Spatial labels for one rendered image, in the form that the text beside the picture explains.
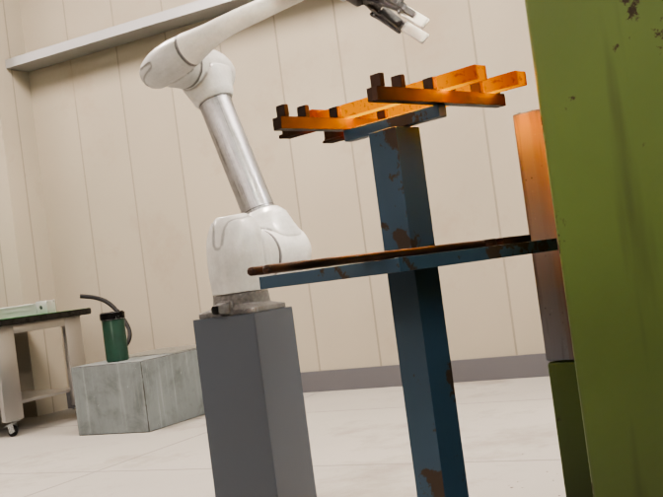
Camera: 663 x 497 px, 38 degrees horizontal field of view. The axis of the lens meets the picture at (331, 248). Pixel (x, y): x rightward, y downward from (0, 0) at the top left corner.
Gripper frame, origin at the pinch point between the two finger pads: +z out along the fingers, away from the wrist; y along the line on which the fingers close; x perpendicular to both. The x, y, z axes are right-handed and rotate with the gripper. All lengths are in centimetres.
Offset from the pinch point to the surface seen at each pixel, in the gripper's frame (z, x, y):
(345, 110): 23, 52, -70
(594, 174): 64, 47, -90
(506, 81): 44, 36, -77
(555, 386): 77, 66, -45
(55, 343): -201, 144, 408
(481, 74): 42, 41, -86
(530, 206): 56, 43, -54
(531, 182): 54, 40, -56
